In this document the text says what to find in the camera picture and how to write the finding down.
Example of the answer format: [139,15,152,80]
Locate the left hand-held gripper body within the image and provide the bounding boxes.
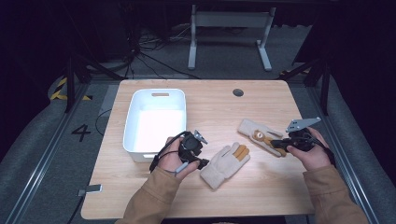
[178,129,209,163]

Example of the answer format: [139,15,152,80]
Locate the white plastic bin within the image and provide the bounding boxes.
[122,88,188,163]

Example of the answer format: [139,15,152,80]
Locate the bundle of black floor cables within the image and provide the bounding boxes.
[124,23,201,80]

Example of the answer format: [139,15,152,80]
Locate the person's right hand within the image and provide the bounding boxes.
[286,126,332,173]

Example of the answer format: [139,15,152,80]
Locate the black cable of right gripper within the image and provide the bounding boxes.
[306,132,337,168]

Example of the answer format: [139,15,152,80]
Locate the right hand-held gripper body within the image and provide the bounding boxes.
[285,116,322,153]

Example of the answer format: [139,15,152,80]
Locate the beige glove orange fingers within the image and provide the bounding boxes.
[199,141,251,190]

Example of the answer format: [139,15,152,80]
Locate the small metal bracket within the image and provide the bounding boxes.
[76,184,104,198]

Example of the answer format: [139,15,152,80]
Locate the person's left hand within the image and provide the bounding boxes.
[157,136,201,181]

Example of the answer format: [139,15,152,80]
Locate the thin black cable loop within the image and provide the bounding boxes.
[94,107,113,137]

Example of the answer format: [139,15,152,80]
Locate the black metal stand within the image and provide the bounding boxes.
[63,51,126,114]
[277,55,332,117]

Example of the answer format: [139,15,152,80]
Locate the white metal desk frame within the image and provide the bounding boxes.
[187,4,277,72]

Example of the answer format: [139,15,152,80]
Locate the beige glove bear patch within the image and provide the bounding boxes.
[237,118,288,158]

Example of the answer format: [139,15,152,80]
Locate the grey lanyard of left gripper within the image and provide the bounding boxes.
[169,161,190,178]

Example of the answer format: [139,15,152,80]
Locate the aluminium floor rail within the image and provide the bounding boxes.
[4,83,91,224]
[305,83,381,224]

